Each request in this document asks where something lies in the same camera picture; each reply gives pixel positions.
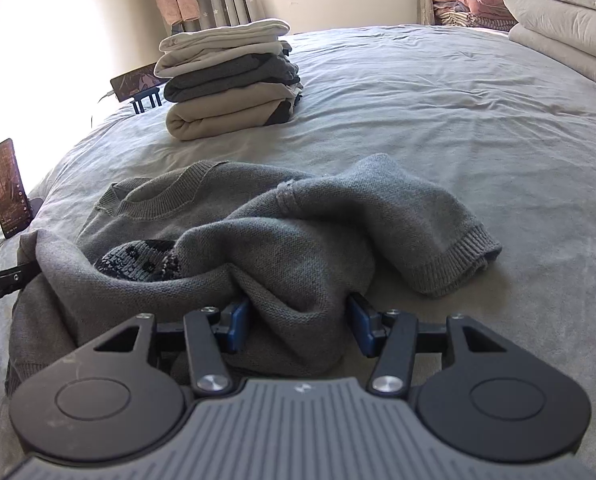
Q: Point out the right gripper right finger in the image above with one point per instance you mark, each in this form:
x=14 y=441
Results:
x=470 y=387

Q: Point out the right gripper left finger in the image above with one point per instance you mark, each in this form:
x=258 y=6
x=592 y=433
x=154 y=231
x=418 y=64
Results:
x=127 y=390

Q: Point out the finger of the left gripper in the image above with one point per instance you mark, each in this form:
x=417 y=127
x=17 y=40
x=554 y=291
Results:
x=15 y=279

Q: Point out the grey knitted cat sweater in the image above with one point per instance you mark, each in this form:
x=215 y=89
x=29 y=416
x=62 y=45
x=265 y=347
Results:
x=295 y=244

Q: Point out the phone at bed edge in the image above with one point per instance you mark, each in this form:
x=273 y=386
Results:
x=15 y=208

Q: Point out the blue phone stand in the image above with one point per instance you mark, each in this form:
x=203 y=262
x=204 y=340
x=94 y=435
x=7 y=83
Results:
x=146 y=100

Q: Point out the phone on blue stand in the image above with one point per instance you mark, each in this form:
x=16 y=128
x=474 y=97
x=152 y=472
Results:
x=135 y=81

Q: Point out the grey bed sheet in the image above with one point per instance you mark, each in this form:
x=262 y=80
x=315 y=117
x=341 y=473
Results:
x=507 y=131

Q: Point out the tan folded garment bottom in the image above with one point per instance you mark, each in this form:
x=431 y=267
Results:
x=257 y=105

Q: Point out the cream folded garment top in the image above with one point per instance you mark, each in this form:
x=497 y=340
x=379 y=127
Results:
x=267 y=27

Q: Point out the dark grey folded garment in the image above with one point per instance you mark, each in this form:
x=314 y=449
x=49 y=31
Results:
x=237 y=73

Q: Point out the grey folded duvet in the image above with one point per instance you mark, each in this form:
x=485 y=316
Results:
x=564 y=30

